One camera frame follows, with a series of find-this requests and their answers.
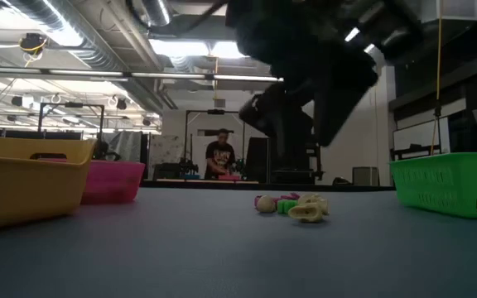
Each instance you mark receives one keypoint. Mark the small black robot arm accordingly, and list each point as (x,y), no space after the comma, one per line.
(189,167)

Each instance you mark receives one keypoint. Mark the pink plastic bowl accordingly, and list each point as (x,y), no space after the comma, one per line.
(114,182)

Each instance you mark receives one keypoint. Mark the black pipe frame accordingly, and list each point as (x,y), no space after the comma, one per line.
(70,105)

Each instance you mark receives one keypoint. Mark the pink figure toy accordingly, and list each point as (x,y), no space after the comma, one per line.
(256,200)
(290,195)

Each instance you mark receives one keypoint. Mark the long fluorescent light fixture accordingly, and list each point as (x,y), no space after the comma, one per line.
(85,73)

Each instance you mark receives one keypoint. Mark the small robot arm green light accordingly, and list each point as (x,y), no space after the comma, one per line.
(240,165)

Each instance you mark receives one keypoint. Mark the grey waste bin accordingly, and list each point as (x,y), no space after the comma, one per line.
(364,176)

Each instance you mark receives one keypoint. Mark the pink tray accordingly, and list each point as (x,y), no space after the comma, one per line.
(228,177)

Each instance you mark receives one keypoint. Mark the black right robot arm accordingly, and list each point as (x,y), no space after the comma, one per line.
(325,25)

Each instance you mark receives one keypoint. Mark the tall black gantry frame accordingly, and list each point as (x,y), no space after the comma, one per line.
(215,111)

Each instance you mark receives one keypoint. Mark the round silver duct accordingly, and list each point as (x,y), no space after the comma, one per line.
(157,12)

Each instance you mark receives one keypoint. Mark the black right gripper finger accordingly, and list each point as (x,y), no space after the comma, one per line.
(271,109)

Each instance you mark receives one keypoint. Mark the silver ribbed ventilation duct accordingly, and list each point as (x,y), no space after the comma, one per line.
(97,49)

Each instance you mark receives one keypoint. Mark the white hanging cloth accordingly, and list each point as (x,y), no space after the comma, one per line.
(199,153)

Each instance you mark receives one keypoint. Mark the green plastic basket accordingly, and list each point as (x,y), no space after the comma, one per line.
(441,182)

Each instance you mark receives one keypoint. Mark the person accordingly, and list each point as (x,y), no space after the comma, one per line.
(220,155)

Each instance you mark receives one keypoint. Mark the bright ceiling light panel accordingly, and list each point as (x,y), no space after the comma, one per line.
(180,47)

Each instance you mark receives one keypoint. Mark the green figure toy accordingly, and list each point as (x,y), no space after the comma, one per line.
(287,207)

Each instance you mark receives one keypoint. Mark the orange-yellow plastic bin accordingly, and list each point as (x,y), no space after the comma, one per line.
(23,190)

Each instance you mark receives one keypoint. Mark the black equipment cabinet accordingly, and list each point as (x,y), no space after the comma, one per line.
(259,165)

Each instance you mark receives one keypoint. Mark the grey hanging cloth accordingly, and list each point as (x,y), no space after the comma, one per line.
(122,145)

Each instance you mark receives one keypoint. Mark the white board panel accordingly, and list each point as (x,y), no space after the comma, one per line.
(416,134)

